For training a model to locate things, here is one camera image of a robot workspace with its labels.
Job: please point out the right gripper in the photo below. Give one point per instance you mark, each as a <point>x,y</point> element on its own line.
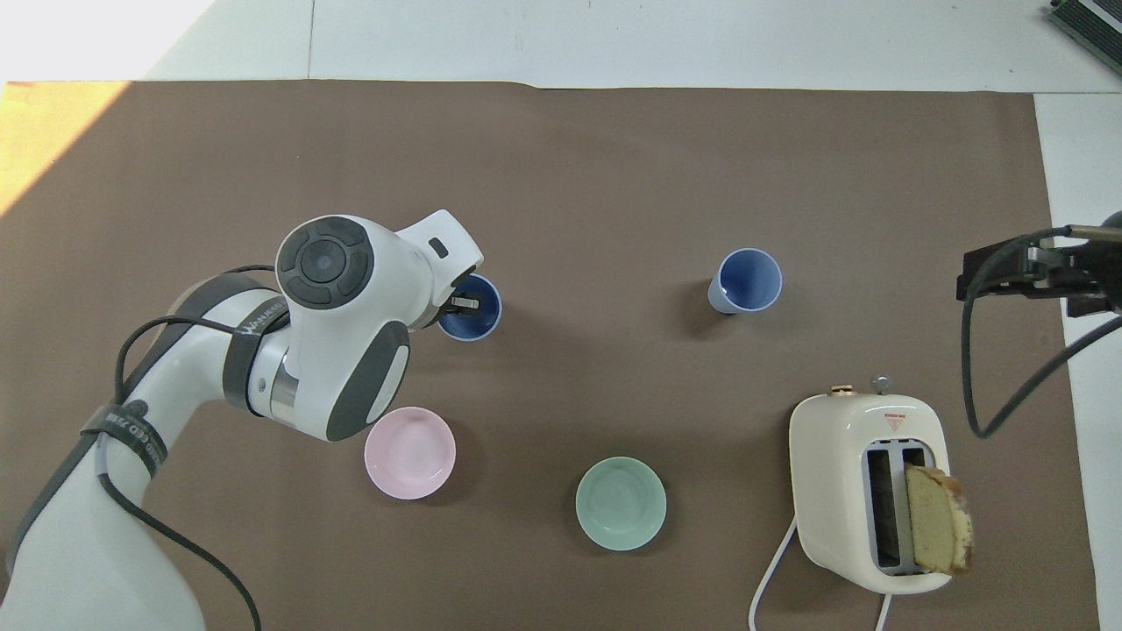
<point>1096,276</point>

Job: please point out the blue cup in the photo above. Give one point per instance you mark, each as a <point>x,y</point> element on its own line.
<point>747,280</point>
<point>480,322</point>

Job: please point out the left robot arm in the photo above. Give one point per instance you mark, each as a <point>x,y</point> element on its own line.
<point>342,350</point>

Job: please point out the pink bowl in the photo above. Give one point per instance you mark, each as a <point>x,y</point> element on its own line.
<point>409,453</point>

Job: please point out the green bowl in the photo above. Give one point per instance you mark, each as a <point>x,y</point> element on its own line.
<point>621,504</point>

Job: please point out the bread slice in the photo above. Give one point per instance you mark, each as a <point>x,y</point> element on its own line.
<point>938,521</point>

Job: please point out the grey ribbed metal box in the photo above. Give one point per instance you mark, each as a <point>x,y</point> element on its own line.
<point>1091,19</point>

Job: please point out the cream white toaster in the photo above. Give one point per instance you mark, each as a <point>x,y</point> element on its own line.
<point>833,491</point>

